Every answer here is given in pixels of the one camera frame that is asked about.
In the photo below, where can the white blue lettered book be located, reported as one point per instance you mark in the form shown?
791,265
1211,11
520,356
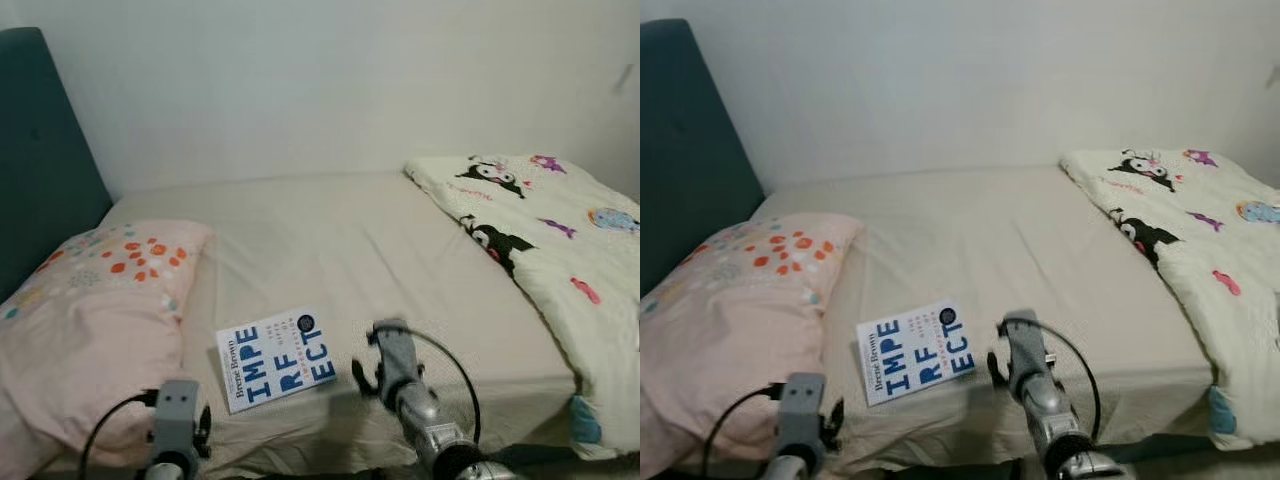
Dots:
280,360
915,355

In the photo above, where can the cream cartoon print blanket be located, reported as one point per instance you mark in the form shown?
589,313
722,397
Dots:
560,270
1210,270

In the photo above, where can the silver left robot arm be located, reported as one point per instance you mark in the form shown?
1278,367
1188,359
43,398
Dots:
795,470
170,470

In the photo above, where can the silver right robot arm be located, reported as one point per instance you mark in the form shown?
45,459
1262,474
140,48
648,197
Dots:
440,440
1065,435

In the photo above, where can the blue upholstered headboard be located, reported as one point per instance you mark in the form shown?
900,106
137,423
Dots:
690,150
45,150

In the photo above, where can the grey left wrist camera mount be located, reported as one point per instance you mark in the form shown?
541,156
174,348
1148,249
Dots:
177,420
802,415

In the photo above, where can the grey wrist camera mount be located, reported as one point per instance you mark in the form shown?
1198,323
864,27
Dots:
1023,350
802,415
177,420
397,360

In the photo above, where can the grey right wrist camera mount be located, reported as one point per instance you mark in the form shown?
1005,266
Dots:
1023,350
397,360

